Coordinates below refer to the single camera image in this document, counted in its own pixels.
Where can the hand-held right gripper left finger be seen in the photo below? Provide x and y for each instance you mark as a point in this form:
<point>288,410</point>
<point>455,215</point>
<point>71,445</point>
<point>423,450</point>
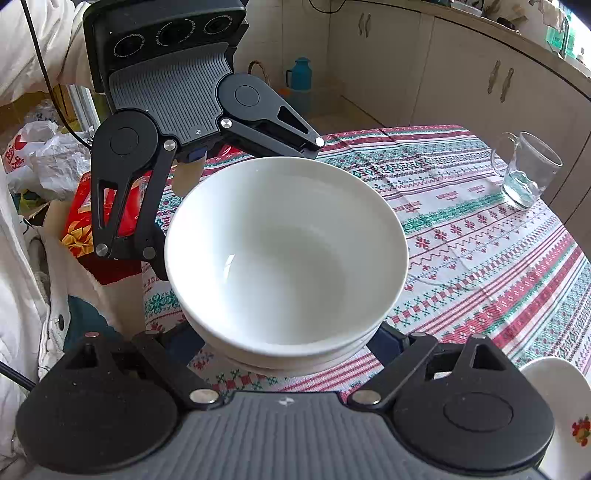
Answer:
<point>157,350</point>

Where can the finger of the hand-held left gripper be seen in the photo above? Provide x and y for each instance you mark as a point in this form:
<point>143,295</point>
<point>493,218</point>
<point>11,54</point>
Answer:
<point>286,134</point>
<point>138,249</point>

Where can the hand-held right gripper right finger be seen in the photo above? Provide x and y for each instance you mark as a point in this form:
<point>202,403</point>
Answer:
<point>388,344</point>

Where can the white bowl with pink flowers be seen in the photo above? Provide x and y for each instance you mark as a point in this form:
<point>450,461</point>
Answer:
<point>207,341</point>

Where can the person's left forearm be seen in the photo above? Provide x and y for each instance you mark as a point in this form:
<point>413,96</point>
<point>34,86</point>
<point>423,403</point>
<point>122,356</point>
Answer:
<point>60,46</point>

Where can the blue thermos jug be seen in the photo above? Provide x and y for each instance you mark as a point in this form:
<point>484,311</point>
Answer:
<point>300,87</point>

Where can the wicker basket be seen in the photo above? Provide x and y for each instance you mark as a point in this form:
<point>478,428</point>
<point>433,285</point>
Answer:
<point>258,64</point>

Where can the dark teal cloth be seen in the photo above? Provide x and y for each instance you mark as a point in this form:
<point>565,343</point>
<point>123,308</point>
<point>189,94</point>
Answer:
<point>87,323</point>

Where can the striped patterned tablecloth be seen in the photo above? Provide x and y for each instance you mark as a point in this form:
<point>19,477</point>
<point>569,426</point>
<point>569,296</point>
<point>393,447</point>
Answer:
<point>461,277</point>

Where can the person's white jacket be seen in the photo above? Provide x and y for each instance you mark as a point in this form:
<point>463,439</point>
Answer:
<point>23,300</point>

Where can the white plastic bag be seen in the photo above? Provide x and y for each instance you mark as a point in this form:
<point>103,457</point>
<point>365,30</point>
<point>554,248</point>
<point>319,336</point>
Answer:
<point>46,157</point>

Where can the clear glass mug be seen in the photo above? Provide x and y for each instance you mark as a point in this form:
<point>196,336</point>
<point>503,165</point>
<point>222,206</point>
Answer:
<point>526,170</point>

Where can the stone kitchen countertop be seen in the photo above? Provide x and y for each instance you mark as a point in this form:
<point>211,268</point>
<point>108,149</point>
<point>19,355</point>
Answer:
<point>508,27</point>

